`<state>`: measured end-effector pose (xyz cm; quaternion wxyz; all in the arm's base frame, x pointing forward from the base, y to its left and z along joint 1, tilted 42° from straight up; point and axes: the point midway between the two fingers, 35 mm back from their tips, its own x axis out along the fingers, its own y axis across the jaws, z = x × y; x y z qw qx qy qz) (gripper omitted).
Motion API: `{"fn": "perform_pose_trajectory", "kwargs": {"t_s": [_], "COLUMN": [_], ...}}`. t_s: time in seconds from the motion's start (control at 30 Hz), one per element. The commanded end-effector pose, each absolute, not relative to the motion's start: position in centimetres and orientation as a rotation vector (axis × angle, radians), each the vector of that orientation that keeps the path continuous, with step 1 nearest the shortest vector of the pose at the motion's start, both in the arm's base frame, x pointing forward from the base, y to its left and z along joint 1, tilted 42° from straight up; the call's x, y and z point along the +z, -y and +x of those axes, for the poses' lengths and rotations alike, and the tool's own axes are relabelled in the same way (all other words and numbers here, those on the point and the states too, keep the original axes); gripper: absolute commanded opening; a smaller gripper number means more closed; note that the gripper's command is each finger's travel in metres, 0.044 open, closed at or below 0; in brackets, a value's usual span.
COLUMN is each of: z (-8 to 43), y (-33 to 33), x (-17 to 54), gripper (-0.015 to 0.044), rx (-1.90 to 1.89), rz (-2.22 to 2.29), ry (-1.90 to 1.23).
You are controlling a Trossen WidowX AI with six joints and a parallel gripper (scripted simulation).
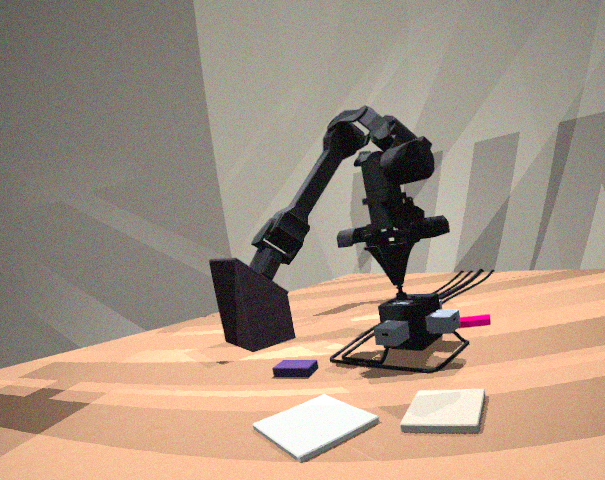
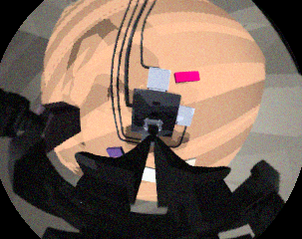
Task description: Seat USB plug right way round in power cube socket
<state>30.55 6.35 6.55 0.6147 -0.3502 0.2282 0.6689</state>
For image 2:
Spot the magenta rectangular bar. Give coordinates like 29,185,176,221
173,71,199,84

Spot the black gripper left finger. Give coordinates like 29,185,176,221
75,135,151,206

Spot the white flat square pad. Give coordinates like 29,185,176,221
185,158,195,166

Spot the white flat rectangular slab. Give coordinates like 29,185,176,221
142,166,155,183

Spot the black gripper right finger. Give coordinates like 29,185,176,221
153,136,231,208

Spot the purple flat rectangular block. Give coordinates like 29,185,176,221
106,146,126,158

